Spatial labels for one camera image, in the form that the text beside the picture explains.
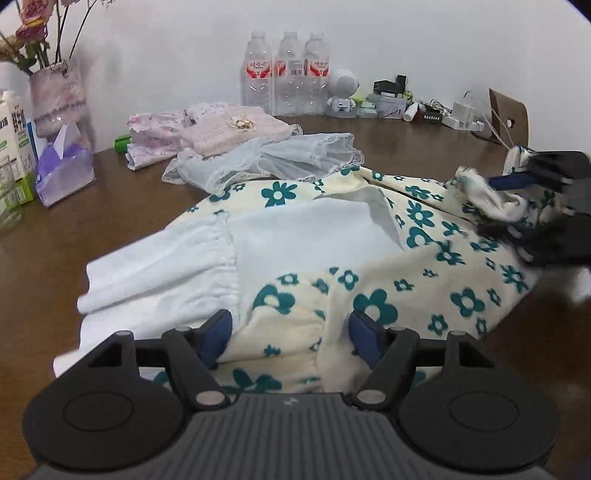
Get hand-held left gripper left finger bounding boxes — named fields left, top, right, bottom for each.
left=87, top=309, right=234, bottom=412

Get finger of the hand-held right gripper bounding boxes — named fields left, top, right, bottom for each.
left=475, top=216, right=591, bottom=267
left=489, top=150, right=591, bottom=195

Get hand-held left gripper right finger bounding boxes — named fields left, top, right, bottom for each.
left=348, top=309, right=498, bottom=412

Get cream teal floral dress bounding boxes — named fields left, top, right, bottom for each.
left=53, top=164, right=555, bottom=393

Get brown cardboard piece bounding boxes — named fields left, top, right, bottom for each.
left=488, top=89, right=529, bottom=148

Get white charger block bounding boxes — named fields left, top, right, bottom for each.
left=442, top=100, right=488, bottom=134

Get grey printed tin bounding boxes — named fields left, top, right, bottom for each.
left=375, top=93, right=409, bottom=120

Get black boxes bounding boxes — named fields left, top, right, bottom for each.
left=373, top=74, right=409, bottom=97

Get small green boxes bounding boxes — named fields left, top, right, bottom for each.
left=355, top=92, right=378, bottom=118

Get white robot speaker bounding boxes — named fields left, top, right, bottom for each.
left=324, top=68, right=361, bottom=119

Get pink floral garment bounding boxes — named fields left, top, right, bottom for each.
left=126, top=104, right=199, bottom=171

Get pink knit tulle dress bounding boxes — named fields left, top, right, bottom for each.
left=161, top=102, right=365, bottom=195

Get clear water bottle red label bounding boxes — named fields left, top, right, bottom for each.
left=302, top=32, right=332, bottom=116
left=241, top=31, right=273, bottom=114
left=273, top=31, right=305, bottom=116

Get purple tissue pack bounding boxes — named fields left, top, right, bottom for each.
left=35, top=122, right=96, bottom=207

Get green tinted drinking glass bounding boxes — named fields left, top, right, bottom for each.
left=0, top=203, right=25, bottom=234

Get small green white box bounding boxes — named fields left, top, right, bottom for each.
left=0, top=175, right=37, bottom=208

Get blue box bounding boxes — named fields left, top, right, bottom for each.
left=25, top=121, right=40, bottom=176

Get white milk carton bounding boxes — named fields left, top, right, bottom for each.
left=0, top=90, right=37, bottom=183

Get pink knit covered vase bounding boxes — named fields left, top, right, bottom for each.
left=28, top=62, right=95, bottom=153

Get dried rose bouquet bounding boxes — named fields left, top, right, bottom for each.
left=0, top=0, right=112, bottom=77

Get white cable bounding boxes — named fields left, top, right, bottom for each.
left=462, top=90, right=515, bottom=149

